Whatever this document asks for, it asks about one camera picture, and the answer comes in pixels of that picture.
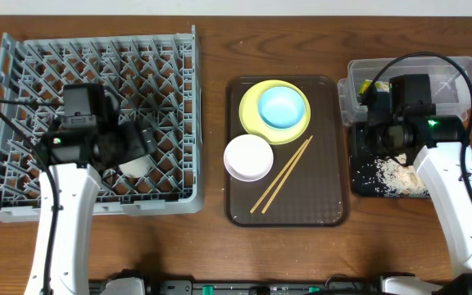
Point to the black waste tray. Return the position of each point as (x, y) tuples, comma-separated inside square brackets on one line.
[(363, 180)]

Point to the white pink-rimmed bowl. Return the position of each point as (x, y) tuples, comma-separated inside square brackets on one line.
[(248, 158)]

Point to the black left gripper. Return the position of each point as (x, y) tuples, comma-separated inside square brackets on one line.
[(138, 144)]

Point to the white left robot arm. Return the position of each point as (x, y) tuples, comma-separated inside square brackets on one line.
[(61, 256)]

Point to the yellow plate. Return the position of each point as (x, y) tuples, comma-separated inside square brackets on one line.
[(254, 124)]

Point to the dark brown serving tray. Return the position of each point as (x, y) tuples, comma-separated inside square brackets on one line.
[(308, 183)]

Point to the rice and food scraps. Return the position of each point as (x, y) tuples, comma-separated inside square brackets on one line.
[(400, 178)]

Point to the clear plastic waste bin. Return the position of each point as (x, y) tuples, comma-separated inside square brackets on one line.
[(448, 88)]

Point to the small light green cup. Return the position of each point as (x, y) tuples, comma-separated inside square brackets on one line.
[(136, 168)]

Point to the light blue bowl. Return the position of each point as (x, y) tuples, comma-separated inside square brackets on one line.
[(281, 107)]

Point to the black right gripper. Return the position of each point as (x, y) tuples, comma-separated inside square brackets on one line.
[(397, 156)]

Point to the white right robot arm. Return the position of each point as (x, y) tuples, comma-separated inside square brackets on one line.
[(446, 171)]

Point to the grey plastic dishwasher rack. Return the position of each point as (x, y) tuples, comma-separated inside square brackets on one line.
[(155, 78)]

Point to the upper wooden chopstick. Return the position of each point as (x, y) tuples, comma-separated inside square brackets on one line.
[(281, 174)]

